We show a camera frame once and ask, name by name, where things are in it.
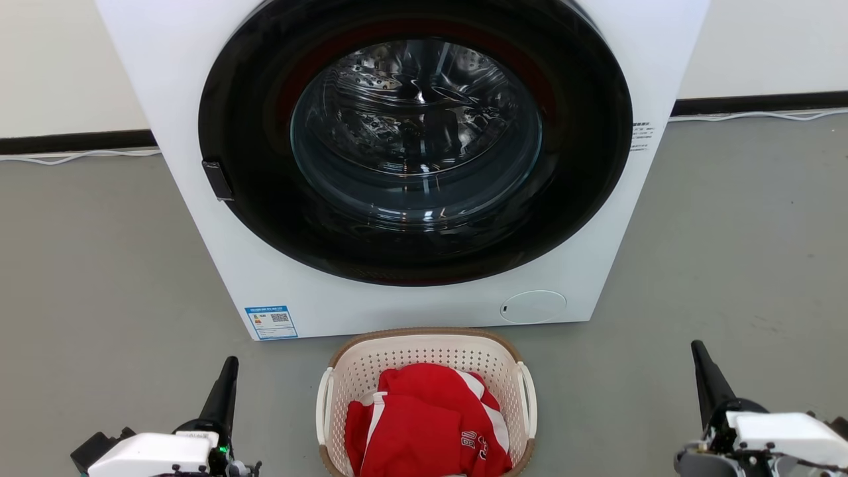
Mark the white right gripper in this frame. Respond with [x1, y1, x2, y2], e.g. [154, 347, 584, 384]
[674, 340, 848, 477]

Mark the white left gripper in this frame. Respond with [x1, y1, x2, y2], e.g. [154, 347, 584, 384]
[70, 356, 263, 477]

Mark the cream plastic laundry basket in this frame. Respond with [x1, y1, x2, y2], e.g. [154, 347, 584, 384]
[315, 327, 538, 477]

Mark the blue energy label sticker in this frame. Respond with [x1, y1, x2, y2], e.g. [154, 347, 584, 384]
[244, 305, 299, 341]

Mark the red and white garment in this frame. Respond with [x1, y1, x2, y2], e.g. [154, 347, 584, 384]
[344, 362, 515, 477]

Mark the round white filter cover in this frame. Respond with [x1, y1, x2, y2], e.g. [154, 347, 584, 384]
[500, 290, 568, 325]

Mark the round black washer door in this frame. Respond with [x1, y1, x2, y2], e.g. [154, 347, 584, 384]
[198, 0, 633, 288]

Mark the small printed text sticker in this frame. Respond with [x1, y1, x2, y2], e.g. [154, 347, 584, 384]
[630, 121, 656, 153]

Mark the black baseboard strip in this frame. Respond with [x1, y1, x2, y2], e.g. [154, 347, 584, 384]
[0, 130, 158, 156]
[671, 91, 848, 117]

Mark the white front-load washing machine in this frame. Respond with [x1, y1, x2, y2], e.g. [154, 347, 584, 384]
[95, 0, 711, 342]

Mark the steel washer drum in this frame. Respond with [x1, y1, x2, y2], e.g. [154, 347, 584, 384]
[290, 38, 544, 231]

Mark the black door handle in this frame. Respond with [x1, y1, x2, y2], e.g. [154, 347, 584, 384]
[201, 159, 235, 201]

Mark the white floor cable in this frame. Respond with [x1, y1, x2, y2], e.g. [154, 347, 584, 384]
[669, 107, 848, 122]
[0, 148, 162, 166]

